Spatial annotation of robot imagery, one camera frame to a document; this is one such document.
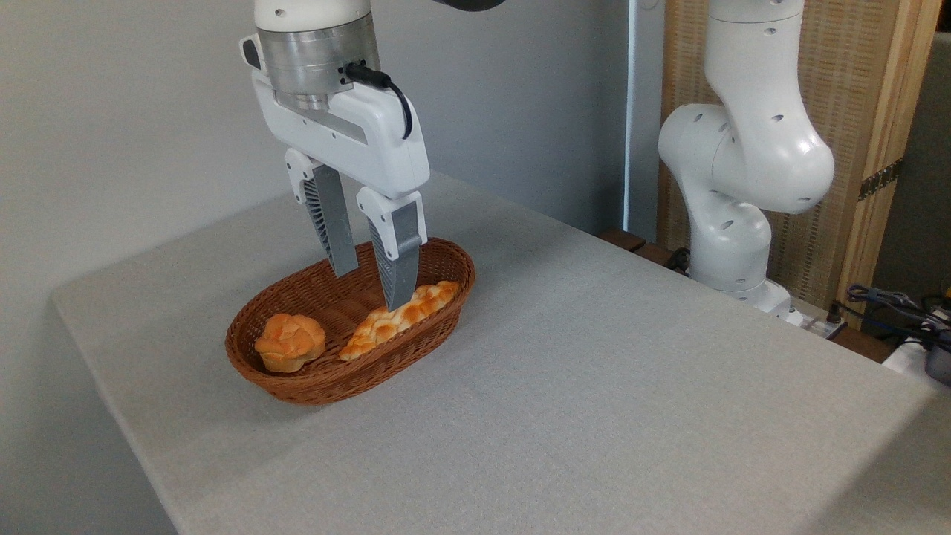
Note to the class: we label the long braided bread loaf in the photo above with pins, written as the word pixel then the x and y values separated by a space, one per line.
pixel 383 327

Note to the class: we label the brown oval wicker basket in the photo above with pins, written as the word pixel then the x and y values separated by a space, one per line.
pixel 356 371

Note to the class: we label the wooden rattan folding screen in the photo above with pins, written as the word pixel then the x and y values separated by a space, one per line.
pixel 854 111

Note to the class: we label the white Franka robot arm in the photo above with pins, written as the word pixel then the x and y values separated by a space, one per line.
pixel 750 148

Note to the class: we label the white vertical wall trim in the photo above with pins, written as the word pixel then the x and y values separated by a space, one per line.
pixel 630 111

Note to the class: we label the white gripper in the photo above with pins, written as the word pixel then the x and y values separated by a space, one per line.
pixel 371 145

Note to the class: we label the round knotted bread roll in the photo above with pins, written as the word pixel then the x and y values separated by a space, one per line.
pixel 290 342

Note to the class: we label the brass screen hinge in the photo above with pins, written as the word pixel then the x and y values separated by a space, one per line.
pixel 880 179

